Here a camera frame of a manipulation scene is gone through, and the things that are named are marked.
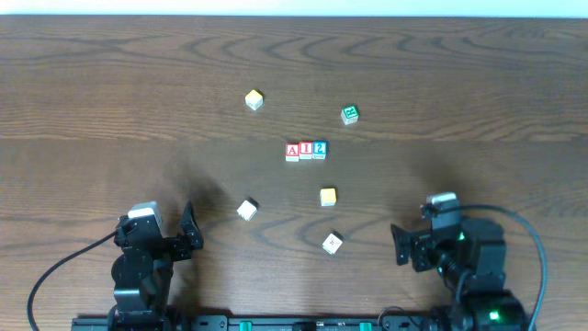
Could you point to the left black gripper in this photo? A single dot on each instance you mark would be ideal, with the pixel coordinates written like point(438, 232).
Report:
point(172, 245)

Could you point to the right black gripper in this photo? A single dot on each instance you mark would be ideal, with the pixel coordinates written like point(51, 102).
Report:
point(418, 248)

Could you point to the blue number 2 block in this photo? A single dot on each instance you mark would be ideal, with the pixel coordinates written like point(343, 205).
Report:
point(319, 149)

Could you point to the letter A red block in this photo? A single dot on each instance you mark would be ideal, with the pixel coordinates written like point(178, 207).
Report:
point(292, 152)

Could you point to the letter I red block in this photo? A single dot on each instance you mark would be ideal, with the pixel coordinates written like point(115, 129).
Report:
point(305, 150)

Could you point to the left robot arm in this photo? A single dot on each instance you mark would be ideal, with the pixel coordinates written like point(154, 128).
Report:
point(143, 273)

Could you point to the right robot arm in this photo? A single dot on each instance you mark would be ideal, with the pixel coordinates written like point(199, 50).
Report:
point(468, 253)

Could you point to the plain white wooden block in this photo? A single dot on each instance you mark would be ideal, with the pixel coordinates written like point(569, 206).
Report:
point(247, 210)

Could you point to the white block with drawing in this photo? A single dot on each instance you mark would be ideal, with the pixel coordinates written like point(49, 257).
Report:
point(332, 243)

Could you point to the green letter R block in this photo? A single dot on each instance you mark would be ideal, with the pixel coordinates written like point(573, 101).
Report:
point(349, 114)

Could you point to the pale yellow top block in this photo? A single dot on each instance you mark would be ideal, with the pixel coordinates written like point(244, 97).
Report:
point(254, 100)

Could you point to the black mounting rail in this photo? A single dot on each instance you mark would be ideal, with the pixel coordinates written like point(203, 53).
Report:
point(392, 322)

